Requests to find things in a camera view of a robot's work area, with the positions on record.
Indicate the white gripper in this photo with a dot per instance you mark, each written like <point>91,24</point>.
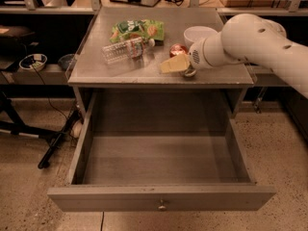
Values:
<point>196,54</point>

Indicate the red coke can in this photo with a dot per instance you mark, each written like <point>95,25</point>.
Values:
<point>177,49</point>

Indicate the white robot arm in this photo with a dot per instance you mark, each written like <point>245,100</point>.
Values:
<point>248,38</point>

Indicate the grey cabinet with top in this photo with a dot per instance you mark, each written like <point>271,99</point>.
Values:
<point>90,70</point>

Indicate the open grey top drawer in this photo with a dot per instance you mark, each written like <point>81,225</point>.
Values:
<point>137,147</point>

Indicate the metal drawer knob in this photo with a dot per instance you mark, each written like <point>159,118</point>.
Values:
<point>162,206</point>

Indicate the clear plastic water bottle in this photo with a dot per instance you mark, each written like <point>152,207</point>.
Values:
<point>128,49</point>

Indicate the green chip bag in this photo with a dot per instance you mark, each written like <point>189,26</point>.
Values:
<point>144,28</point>

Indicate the dark round dish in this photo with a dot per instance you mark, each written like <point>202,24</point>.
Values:
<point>66,61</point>

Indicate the black stand legs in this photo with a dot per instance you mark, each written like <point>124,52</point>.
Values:
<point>18,127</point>

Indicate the white bowl with cables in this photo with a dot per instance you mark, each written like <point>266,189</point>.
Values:
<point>33,62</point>

